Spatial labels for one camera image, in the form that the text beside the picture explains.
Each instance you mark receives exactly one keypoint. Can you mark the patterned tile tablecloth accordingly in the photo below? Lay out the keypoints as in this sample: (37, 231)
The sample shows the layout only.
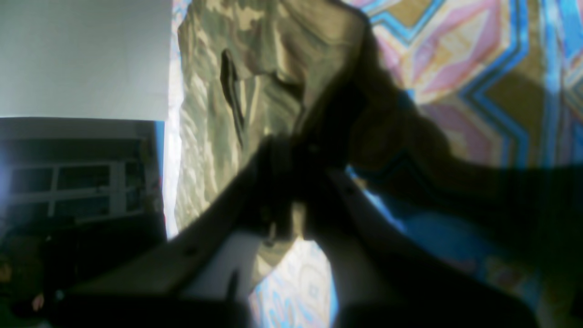
(486, 128)

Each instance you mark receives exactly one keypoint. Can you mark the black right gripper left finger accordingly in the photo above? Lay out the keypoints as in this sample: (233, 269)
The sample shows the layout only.
(202, 277)

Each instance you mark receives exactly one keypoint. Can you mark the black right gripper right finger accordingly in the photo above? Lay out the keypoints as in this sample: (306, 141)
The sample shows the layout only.
(383, 279)

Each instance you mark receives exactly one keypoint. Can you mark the camouflage T-shirt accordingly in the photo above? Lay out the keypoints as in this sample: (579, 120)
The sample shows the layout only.
(256, 68)

